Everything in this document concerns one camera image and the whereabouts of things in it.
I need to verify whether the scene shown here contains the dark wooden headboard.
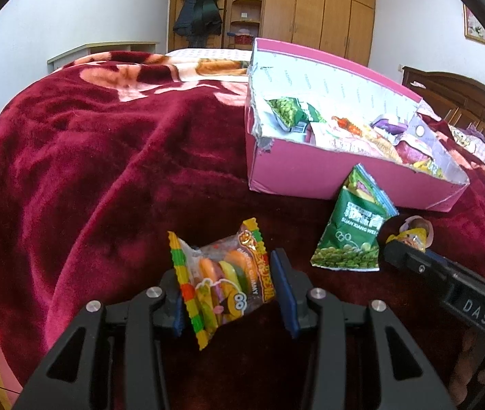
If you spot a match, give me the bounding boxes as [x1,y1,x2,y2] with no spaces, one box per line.
[401,66,485,161]

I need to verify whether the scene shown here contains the purple snack packet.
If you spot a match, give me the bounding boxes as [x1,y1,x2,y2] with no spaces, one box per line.
[373,113,410,135]

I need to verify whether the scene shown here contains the wooden wardrobe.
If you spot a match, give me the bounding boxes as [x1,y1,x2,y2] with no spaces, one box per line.
[158,0,376,67]

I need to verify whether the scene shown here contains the red floral blanket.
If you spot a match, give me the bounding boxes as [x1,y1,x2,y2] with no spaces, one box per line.
[0,50,485,410]

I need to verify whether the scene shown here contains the colourful gummy burger packet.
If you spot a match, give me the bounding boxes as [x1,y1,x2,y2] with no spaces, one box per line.
[168,218,277,351]

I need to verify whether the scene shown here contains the pink cardboard box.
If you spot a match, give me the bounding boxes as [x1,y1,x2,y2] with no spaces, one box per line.
[246,38,470,213]

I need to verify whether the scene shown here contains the green blue snack packet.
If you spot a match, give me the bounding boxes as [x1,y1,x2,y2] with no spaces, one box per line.
[343,163,399,218]

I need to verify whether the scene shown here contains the orange red snack packet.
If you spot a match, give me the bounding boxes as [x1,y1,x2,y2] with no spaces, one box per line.
[311,115,375,146]

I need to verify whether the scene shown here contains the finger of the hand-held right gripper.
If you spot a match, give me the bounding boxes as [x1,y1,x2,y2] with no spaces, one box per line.
[380,239,448,292]
[428,250,465,278]

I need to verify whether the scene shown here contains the yellow candy packet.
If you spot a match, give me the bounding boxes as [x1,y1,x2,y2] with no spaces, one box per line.
[385,216,434,252]

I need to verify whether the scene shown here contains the purple cloth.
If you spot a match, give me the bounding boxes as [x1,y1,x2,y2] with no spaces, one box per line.
[465,122,485,144]

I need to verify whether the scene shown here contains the white low shelf unit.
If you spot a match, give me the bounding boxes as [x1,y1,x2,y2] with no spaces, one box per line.
[47,41,160,73]

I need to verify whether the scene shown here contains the person's right hand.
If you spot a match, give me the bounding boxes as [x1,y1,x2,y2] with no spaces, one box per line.
[449,329,485,406]

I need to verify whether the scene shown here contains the green pea snack packet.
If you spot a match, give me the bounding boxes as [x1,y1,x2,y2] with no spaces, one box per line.
[267,96,326,132]
[310,188,382,273]

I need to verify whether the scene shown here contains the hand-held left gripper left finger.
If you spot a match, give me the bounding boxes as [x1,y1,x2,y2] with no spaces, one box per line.
[12,269,185,410]

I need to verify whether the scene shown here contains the yellow snack packets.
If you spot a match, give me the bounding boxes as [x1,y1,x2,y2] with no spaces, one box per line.
[413,158,448,180]

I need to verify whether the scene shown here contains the black hanging coat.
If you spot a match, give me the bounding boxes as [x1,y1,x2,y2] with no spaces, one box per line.
[173,0,223,47]

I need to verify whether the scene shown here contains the pink meat snack packet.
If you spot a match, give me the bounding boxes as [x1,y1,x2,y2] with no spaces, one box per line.
[396,134,435,165]

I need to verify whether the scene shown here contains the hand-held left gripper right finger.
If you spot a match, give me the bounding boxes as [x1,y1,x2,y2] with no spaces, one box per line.
[269,248,457,410]

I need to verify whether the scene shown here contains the framed wall picture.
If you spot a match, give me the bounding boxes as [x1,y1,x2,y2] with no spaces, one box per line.
[462,3,485,50]

